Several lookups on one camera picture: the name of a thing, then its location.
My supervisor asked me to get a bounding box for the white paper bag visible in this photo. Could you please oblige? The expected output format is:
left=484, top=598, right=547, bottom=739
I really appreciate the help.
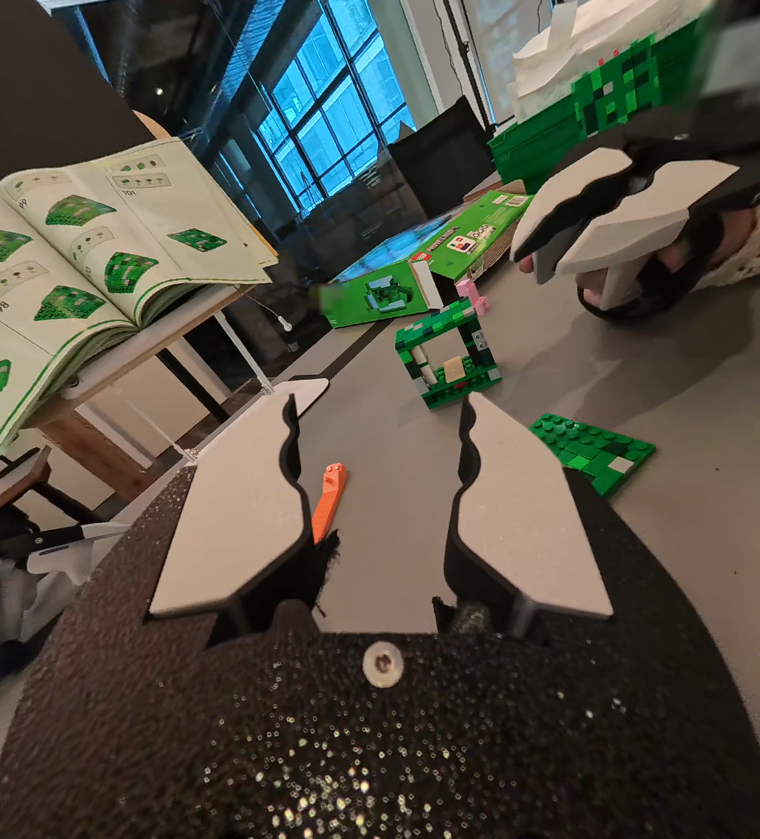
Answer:
left=511, top=0, right=715, bottom=122

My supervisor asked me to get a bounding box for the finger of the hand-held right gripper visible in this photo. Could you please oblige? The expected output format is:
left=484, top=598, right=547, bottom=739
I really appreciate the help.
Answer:
left=510, top=146, right=638, bottom=264
left=532, top=160, right=741, bottom=286

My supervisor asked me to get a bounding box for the lego instruction booklet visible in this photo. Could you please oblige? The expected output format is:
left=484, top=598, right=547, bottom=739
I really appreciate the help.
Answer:
left=0, top=136, right=279, bottom=460

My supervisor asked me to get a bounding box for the green lego base plate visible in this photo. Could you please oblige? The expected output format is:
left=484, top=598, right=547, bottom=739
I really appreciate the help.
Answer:
left=529, top=413, right=657, bottom=499

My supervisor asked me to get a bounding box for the person's right hand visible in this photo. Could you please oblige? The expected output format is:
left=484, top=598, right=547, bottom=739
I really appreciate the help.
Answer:
left=518, top=210, right=758, bottom=314

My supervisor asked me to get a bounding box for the green lego frame build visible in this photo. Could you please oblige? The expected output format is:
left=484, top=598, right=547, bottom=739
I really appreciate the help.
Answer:
left=394, top=296, right=502, bottom=410

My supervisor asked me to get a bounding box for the large glass window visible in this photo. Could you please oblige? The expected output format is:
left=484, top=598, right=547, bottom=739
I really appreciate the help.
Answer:
left=210, top=0, right=420, bottom=217

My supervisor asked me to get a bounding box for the green lego box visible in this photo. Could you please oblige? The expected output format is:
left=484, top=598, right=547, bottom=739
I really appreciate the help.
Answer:
left=321, top=189, right=535, bottom=330

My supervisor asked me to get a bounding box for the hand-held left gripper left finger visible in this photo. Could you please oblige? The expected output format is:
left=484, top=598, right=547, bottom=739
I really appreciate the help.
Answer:
left=149, top=393, right=318, bottom=620

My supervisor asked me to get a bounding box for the clear acrylic book stand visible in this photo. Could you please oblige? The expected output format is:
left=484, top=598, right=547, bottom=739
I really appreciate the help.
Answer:
left=26, top=282, right=330, bottom=460

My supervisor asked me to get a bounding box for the large green creeper lego model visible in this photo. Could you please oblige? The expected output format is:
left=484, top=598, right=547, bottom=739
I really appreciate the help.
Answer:
left=488, top=20, right=708, bottom=194

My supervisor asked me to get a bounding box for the black office chair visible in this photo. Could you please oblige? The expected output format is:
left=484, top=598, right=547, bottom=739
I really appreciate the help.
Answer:
left=387, top=95, right=495, bottom=220

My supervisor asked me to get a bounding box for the pink lego pig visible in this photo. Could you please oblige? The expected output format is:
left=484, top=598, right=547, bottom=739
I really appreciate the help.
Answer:
left=455, top=277, right=491, bottom=315

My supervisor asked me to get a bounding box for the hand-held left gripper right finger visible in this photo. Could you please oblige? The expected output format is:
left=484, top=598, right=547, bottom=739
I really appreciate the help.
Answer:
left=444, top=392, right=615, bottom=638

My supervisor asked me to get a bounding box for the black board panel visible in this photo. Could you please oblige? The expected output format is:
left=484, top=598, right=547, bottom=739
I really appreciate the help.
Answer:
left=0, top=0, right=158, bottom=191

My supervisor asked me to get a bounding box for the orange brick separator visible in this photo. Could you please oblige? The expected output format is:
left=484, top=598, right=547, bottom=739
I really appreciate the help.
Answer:
left=311, top=462, right=349, bottom=545

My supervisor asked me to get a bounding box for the white cord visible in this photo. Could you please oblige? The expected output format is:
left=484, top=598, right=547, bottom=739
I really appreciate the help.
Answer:
left=245, top=295, right=292, bottom=332

